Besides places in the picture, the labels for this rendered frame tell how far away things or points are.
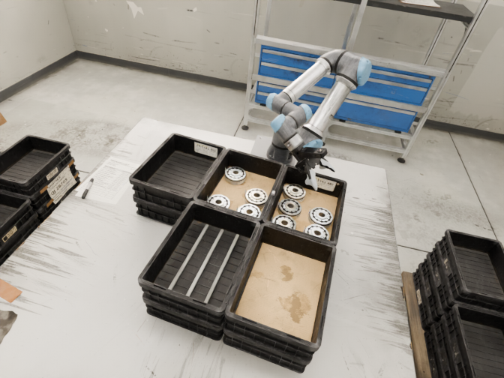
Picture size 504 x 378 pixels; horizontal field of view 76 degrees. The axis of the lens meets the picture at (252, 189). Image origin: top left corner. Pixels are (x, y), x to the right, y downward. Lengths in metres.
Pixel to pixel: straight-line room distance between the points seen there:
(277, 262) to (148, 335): 0.53
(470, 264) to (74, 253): 1.99
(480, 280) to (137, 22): 4.15
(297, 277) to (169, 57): 3.65
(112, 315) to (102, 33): 3.97
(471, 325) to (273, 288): 1.18
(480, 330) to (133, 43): 4.36
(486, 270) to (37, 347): 2.10
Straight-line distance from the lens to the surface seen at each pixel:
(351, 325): 1.38
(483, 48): 4.23
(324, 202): 1.56
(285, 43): 3.07
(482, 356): 2.02
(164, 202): 1.44
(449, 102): 4.39
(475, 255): 2.25
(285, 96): 1.54
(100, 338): 1.32
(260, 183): 1.57
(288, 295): 1.21
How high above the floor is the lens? 1.87
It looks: 43 degrees down
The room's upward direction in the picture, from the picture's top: 8 degrees clockwise
